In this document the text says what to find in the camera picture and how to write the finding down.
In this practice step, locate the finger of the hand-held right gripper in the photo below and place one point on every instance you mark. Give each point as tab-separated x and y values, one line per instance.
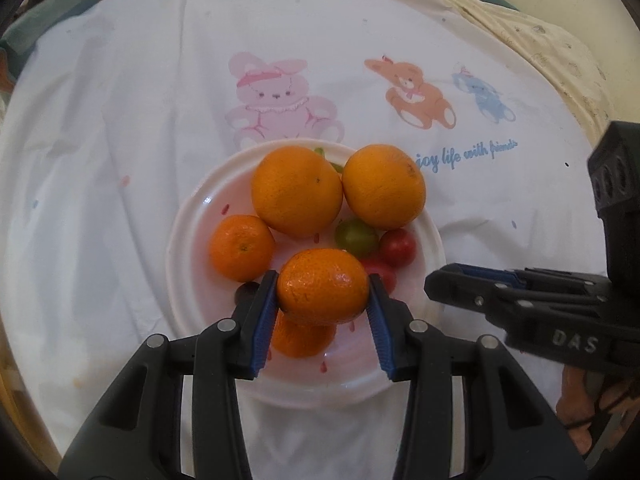
465	292
495	274

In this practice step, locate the red cherry tomato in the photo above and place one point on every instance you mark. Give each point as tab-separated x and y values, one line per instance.
398	246
382	270

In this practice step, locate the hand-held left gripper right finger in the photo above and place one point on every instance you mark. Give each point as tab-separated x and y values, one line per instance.
382	332

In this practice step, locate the small mandarin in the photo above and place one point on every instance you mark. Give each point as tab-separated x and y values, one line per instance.
322	285
300	342
241	247

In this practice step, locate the green cherry tomato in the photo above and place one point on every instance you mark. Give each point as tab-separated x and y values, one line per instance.
356	236

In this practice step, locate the small green leaf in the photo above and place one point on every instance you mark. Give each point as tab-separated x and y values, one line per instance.
336	166

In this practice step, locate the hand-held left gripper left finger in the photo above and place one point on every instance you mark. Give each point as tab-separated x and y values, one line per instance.
264	325

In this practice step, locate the white round plate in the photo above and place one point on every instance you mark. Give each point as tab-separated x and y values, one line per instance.
327	380

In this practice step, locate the white cloth with bear print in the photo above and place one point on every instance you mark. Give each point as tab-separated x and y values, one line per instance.
125	135

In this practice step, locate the beige speckled blanket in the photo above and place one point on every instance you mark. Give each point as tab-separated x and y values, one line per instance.
540	40

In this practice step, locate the person's right hand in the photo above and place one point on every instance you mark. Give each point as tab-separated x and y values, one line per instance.
580	395

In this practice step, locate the large smooth orange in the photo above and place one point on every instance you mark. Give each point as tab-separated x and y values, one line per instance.
296	190

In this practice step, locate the large orange with scarred navel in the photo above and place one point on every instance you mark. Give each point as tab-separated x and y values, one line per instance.
384	185

